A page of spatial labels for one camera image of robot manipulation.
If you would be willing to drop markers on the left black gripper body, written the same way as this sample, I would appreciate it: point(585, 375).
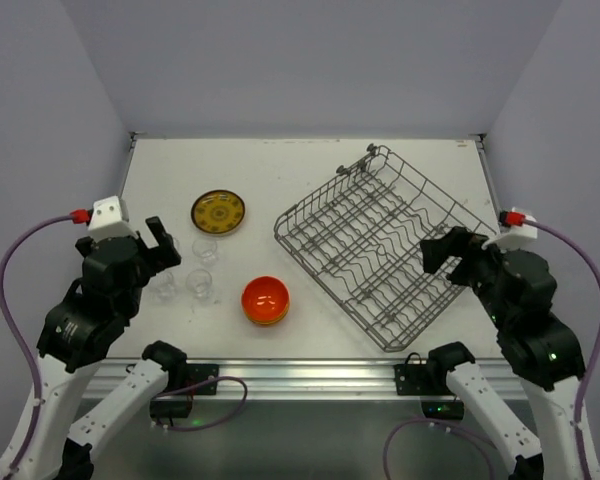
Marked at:
point(150, 252)

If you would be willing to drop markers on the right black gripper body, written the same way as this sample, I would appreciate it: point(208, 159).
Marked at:
point(460, 257)

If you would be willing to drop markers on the clear glass cup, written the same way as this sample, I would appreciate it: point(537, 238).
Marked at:
point(176, 245)
point(199, 283)
point(162, 287)
point(205, 250)

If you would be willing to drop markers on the yellow patterned plate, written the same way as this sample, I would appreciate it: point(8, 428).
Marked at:
point(218, 212)

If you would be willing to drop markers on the grey wire dish rack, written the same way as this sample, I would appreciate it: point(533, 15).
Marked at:
point(357, 237)

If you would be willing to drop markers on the orange bowl back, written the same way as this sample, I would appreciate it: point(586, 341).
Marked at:
point(265, 296)

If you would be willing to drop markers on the orange bowl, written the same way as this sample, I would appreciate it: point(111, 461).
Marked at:
point(262, 323)
point(265, 296)

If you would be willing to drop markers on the orange bowl front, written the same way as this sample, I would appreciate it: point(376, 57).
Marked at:
point(262, 323)

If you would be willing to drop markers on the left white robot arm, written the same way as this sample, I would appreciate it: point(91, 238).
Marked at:
point(49, 443)

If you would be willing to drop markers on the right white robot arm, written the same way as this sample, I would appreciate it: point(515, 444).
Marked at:
point(546, 356)

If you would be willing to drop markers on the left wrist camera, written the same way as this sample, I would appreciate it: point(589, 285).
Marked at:
point(110, 219)

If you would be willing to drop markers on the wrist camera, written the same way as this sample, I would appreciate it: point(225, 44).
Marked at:
point(110, 219)
point(515, 233)

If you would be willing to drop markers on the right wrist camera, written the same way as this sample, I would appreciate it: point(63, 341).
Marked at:
point(515, 233)

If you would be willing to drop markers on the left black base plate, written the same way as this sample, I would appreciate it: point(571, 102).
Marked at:
point(197, 373)

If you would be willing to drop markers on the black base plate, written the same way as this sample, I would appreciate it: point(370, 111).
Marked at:
point(197, 373)
point(417, 379)

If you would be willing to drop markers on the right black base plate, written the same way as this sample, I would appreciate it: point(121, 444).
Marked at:
point(417, 379)

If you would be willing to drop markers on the aluminium mounting rail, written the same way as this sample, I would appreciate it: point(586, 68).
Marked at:
point(304, 380)

